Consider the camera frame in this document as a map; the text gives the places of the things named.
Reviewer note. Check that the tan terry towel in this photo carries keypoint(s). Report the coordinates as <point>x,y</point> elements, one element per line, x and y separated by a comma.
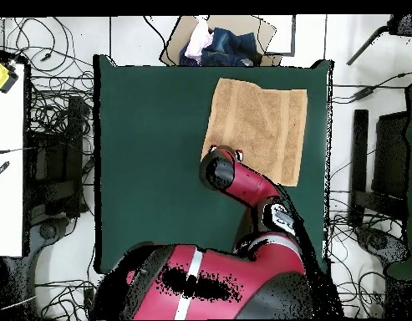
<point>259,123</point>

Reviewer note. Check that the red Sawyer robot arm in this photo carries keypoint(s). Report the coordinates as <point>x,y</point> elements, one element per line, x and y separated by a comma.
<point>245,184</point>

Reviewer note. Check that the dark green table cloth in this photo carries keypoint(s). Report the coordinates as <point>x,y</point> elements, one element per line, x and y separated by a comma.
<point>142,167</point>

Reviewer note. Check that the blue denim jeans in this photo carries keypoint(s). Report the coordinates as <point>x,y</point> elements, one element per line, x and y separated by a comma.
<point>232,46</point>

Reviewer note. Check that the pale pink garment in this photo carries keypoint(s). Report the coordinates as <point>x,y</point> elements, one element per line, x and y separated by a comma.
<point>197,43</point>

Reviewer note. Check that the brown cardboard box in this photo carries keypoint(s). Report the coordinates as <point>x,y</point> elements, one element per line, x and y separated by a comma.
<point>259,36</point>

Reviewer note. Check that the black power strip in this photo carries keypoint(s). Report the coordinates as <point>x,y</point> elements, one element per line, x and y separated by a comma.
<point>88,299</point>

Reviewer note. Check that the black tripod stand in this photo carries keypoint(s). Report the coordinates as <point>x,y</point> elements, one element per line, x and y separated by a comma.
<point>406,25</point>

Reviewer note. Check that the white side table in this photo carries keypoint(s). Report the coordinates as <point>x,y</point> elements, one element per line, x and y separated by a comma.
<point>6,200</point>

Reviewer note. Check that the yellow emergency stop button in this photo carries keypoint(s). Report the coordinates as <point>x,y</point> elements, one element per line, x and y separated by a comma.
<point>0,75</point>

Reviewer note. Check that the black chair frame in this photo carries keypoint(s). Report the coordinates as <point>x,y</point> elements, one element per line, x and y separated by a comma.
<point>75,133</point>
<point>359,150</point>

